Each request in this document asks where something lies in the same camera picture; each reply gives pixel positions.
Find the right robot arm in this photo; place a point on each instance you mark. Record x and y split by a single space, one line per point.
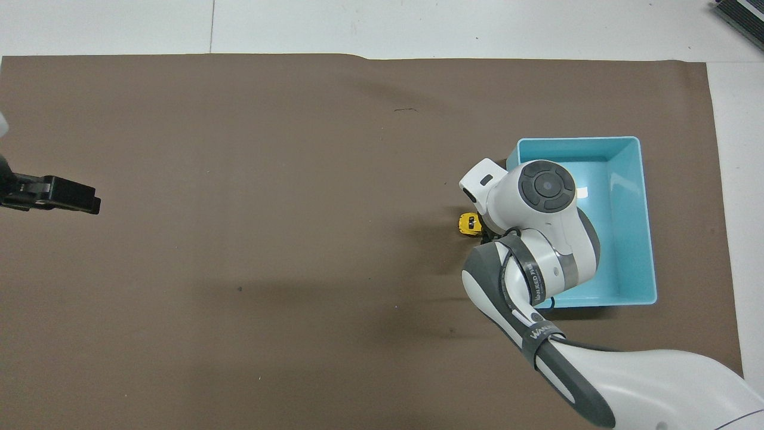
597 370

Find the yellow toy beetle car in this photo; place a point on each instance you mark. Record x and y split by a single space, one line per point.
467 223

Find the light blue plastic bin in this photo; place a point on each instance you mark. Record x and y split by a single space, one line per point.
630 239

